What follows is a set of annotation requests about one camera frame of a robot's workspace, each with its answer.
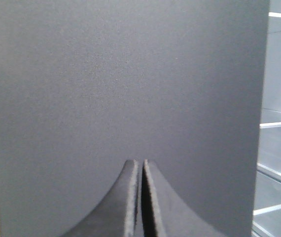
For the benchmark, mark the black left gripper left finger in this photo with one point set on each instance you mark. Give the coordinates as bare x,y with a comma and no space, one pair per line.
116,213

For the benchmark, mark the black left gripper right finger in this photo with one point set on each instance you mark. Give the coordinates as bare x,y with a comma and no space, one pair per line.
164,213

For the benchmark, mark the dark grey fridge door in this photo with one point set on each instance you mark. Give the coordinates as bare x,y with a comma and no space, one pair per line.
87,84

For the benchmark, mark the white fridge interior shelves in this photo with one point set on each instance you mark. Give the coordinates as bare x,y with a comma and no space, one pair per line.
267,203

